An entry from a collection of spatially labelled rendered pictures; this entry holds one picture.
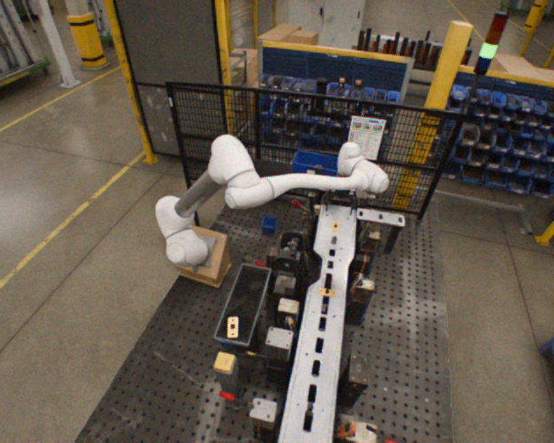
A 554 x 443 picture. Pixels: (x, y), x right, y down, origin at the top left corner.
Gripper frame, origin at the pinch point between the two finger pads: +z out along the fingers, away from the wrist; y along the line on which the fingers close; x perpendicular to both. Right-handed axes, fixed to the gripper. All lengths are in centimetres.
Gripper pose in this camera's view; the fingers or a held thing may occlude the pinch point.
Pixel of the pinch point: (338, 210)
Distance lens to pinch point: 179.9
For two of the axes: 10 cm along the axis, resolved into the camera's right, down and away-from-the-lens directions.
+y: 9.8, 1.6, -1.5
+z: -0.2, 7.2, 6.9
